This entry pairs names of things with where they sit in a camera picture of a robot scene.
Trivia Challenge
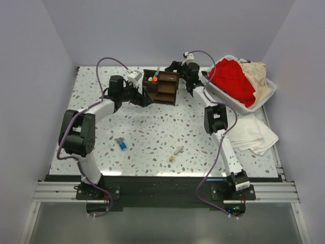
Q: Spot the beige cloth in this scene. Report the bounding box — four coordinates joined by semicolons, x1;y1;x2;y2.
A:
237;59;272;108

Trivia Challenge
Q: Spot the red cloth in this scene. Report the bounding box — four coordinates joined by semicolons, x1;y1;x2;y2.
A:
209;58;255;108

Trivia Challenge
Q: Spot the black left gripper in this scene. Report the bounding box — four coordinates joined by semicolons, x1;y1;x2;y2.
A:
119;81;154;108

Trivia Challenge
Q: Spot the blue pen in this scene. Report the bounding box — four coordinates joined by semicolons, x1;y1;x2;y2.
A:
206;178;226;182

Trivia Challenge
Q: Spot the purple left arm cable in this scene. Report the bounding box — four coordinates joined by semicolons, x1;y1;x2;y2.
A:
56;57;129;217

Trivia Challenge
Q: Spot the white folded towel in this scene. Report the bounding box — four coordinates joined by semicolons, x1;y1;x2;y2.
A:
228;114;279;156

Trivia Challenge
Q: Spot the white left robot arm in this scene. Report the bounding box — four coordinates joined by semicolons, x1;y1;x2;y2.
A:
56;75;154;199

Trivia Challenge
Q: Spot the aluminium rail frame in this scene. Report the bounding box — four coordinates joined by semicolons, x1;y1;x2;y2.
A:
32;165;311;243

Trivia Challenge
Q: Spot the white plastic laundry basket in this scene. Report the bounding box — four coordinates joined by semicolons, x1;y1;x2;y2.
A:
200;55;276;114

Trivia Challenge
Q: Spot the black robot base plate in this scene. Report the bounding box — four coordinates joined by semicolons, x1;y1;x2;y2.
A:
44;174;257;217

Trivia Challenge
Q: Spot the brown wooden desk organizer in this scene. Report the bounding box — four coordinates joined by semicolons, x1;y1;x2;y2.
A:
142;69;179;106

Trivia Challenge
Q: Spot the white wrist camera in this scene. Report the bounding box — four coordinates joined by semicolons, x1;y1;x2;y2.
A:
127;70;142;87
181;52;194;66

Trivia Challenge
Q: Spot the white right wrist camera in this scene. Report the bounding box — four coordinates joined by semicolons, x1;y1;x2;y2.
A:
181;52;194;66

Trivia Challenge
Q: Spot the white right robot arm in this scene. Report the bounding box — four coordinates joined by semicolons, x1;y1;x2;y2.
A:
165;61;250;200

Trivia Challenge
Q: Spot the blue glue stick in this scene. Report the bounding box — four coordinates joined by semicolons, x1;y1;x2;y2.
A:
115;137;127;151

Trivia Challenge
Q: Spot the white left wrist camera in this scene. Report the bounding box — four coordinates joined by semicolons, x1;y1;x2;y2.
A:
127;70;142;87

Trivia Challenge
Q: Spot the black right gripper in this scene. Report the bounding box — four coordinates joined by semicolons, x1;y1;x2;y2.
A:
165;62;189;83

